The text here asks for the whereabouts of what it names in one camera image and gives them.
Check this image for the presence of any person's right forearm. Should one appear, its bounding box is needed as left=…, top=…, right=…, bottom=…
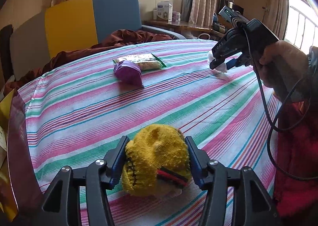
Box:
left=272, top=46, right=318, bottom=219

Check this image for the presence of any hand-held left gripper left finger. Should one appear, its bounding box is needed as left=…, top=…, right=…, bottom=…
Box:
left=41, top=136, right=131, bottom=226

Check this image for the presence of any black cable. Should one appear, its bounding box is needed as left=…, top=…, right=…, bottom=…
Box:
left=242, top=26, right=313, bottom=180

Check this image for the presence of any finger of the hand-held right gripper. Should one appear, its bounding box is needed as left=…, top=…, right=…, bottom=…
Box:
left=209, top=56, right=228, bottom=70
left=226, top=58, right=245, bottom=70

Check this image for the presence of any yellow blue grey sofa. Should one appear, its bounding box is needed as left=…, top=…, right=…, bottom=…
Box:
left=9, top=0, right=143, bottom=80

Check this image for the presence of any green-edged rice cracker packet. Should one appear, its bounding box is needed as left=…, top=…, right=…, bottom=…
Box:
left=113, top=53, right=166, bottom=71

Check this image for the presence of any person's right hand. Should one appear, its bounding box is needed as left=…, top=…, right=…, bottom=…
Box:
left=258, top=39, right=312, bottom=90

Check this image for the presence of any purple snack packet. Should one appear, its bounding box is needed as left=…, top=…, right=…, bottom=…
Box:
left=113, top=60, right=143, bottom=89

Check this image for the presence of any striped bed sheet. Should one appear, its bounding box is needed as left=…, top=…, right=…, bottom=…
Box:
left=18, top=39, right=284, bottom=226

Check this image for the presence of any yellow knitted sock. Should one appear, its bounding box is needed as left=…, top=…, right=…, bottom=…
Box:
left=121, top=124, right=192, bottom=195

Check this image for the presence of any white product box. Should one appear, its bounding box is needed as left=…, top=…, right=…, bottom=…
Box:
left=153, top=2, right=173, bottom=22

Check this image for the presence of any white fluffy bundle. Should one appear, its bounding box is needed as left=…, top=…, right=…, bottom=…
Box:
left=207, top=51, right=228, bottom=74

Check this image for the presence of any grey bed frame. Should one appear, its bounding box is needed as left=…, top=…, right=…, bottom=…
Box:
left=142, top=25, right=187, bottom=40

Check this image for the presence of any wooden desk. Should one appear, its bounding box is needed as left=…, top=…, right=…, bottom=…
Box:
left=143, top=18, right=225, bottom=40

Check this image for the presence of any barred window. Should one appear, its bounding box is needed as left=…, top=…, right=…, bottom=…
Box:
left=286, top=0, right=318, bottom=52

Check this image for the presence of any maroon blanket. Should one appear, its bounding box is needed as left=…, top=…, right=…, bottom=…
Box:
left=4, top=29, right=174, bottom=97

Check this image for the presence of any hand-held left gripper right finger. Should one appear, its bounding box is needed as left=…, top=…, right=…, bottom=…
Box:
left=184, top=136, right=280, bottom=226

